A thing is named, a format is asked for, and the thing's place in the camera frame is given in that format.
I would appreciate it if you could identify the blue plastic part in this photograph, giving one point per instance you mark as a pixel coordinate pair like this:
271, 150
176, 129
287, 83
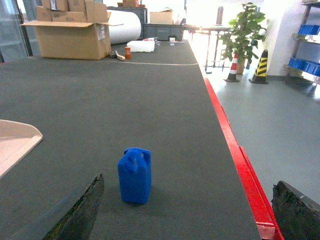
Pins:
135, 175

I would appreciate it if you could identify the white foam block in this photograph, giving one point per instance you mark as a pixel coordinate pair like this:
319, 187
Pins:
141, 46

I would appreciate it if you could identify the orange can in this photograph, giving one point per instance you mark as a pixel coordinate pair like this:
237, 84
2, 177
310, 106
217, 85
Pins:
127, 51

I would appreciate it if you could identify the yellow black traffic cone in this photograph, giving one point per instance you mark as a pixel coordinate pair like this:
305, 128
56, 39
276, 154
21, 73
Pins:
260, 74

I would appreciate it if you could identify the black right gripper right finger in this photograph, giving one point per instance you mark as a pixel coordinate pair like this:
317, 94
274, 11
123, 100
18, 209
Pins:
297, 216

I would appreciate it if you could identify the red table frame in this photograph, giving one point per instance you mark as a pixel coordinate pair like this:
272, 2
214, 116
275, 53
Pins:
261, 208

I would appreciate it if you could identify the large open cardboard box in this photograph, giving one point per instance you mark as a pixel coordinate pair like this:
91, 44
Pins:
81, 35

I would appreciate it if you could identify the beige plastic scoop tray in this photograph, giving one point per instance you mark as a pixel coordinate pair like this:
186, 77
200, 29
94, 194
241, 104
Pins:
17, 139

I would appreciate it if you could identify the white foam roll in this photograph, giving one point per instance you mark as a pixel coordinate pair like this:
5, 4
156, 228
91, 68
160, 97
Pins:
126, 27

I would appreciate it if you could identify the wooden handled brush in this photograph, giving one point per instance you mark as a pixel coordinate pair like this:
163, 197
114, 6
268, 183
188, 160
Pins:
115, 55

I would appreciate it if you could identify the steel shelf rack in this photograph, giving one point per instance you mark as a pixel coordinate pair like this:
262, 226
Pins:
306, 70

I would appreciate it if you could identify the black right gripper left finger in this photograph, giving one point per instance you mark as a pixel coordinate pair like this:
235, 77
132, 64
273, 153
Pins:
72, 218

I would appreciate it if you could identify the potted green plant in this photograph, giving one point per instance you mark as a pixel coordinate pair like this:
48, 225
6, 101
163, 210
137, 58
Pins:
244, 34

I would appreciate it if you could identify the white paper cup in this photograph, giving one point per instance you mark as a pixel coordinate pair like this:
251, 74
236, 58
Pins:
172, 41

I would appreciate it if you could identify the grey plastic crate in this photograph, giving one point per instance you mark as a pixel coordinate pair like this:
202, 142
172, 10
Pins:
163, 31

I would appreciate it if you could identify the red white traffic cone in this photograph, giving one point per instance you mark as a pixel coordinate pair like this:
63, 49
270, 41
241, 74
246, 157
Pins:
232, 76

